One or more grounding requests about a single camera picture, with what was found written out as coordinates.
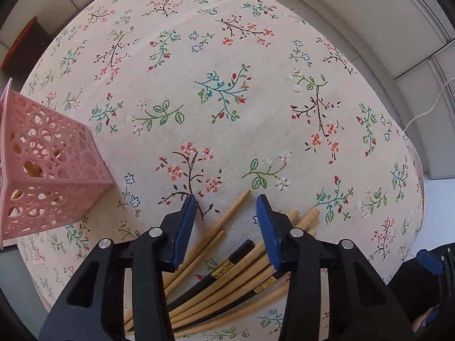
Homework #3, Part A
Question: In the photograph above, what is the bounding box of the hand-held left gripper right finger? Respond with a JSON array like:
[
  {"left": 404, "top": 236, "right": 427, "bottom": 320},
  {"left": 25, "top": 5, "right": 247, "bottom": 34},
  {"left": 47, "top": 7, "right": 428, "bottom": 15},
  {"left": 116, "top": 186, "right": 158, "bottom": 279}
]
[{"left": 256, "top": 194, "right": 416, "bottom": 341}]

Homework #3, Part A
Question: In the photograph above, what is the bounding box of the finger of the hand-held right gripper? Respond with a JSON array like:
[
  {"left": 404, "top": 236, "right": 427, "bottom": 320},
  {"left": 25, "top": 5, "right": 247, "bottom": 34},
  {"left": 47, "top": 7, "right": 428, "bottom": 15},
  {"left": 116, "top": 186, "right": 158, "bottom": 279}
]
[{"left": 416, "top": 250, "right": 445, "bottom": 276}]

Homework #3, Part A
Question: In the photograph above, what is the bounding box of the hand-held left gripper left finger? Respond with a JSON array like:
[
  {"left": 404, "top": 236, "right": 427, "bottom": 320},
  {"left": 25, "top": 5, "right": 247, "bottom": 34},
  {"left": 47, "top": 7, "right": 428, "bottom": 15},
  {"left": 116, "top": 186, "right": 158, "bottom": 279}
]
[{"left": 38, "top": 195, "right": 197, "bottom": 341}]

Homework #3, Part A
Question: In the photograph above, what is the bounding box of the pile of bamboo chopsticks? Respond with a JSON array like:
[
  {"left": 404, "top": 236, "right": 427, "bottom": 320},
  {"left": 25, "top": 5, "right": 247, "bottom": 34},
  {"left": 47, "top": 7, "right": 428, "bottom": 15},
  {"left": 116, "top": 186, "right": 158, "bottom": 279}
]
[{"left": 124, "top": 189, "right": 320, "bottom": 338}]

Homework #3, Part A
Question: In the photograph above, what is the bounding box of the black chopstick gold band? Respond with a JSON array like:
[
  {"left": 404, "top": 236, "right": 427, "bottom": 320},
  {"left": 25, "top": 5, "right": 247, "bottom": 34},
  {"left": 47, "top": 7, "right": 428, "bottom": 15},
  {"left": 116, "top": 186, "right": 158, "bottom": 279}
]
[
  {"left": 167, "top": 241, "right": 255, "bottom": 311},
  {"left": 171, "top": 270, "right": 288, "bottom": 331}
]

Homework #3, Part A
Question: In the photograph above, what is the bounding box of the pink perforated chopstick holder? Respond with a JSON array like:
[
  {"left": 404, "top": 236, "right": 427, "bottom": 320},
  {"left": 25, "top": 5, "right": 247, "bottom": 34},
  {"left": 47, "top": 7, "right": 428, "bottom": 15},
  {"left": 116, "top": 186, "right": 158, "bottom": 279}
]
[{"left": 0, "top": 77, "right": 114, "bottom": 250}]

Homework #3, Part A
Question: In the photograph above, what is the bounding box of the floral tablecloth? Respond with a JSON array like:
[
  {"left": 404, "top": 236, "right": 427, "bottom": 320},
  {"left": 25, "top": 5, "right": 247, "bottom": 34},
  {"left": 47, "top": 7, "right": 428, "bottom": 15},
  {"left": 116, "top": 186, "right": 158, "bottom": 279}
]
[{"left": 18, "top": 0, "right": 425, "bottom": 341}]

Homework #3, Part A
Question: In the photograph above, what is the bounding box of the brown trash bin red liner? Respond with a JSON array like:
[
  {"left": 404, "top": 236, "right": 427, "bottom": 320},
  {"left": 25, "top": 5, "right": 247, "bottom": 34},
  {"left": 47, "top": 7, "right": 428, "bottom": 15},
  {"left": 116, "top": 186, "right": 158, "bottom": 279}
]
[{"left": 0, "top": 16, "right": 52, "bottom": 72}]

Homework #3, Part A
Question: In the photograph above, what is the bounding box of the white cable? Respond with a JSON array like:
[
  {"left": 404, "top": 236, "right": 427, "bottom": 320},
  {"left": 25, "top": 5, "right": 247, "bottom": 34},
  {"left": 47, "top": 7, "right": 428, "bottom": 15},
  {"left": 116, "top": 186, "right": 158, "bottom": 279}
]
[{"left": 402, "top": 78, "right": 455, "bottom": 132}]

